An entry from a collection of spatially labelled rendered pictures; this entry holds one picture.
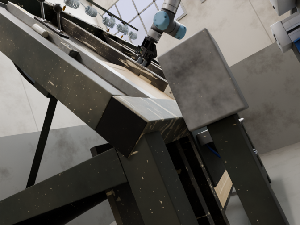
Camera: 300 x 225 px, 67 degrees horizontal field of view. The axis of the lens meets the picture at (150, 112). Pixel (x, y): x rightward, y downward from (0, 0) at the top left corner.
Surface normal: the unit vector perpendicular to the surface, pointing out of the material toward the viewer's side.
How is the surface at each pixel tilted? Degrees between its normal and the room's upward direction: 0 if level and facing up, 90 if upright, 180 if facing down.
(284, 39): 90
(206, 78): 90
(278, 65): 90
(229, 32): 90
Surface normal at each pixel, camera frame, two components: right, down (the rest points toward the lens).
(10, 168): 0.76, -0.41
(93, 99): -0.44, 0.03
